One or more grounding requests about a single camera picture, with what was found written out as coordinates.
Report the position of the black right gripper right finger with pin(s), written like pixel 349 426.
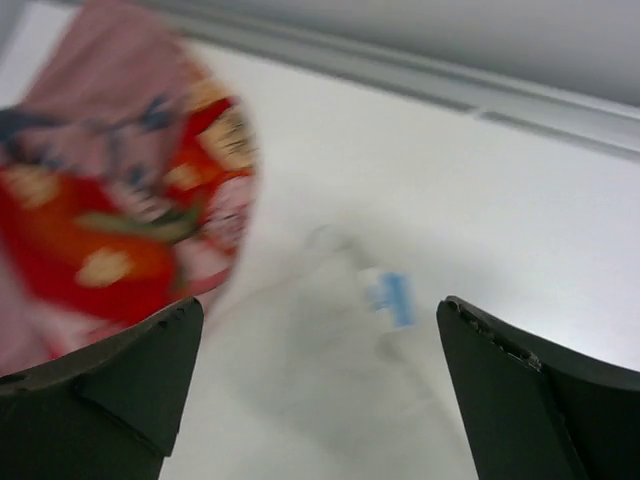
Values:
pixel 533 409

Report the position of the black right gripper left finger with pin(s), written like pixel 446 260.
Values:
pixel 111 410

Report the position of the white pillow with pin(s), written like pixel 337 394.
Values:
pixel 314 378

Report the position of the red and pink pillowcase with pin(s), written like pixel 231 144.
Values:
pixel 128 174

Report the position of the aluminium table frame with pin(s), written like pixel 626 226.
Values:
pixel 592 123

